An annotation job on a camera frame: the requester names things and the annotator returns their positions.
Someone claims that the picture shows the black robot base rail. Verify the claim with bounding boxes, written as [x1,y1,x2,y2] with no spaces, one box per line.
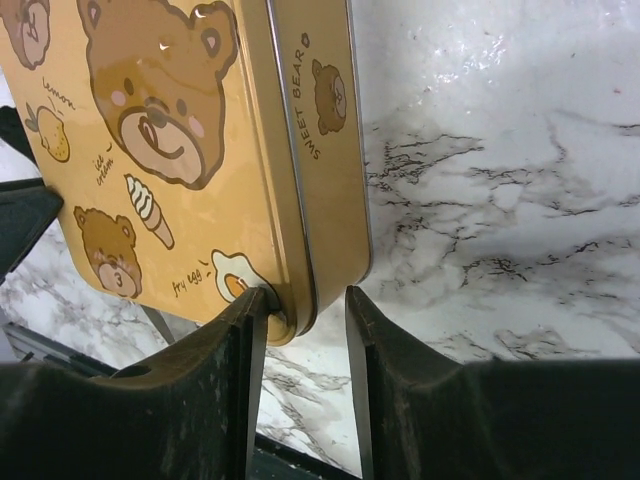
[2,322,116,378]

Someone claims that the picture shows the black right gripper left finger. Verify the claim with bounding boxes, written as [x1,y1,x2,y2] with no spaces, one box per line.
[1,288,264,479]

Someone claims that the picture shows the silver tin lid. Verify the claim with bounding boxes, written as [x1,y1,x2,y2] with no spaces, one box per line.
[1,1,312,345]

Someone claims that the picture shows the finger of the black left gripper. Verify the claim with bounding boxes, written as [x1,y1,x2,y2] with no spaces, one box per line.
[0,178,63,283]

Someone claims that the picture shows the black-tipped metal tongs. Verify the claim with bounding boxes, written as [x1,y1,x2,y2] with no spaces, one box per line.
[141,305,175,345]

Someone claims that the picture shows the gold metal cookie tin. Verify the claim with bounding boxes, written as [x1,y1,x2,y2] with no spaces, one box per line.
[267,1,372,318]

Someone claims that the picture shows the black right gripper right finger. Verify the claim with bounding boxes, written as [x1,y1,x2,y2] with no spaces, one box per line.
[345,286,639,479]

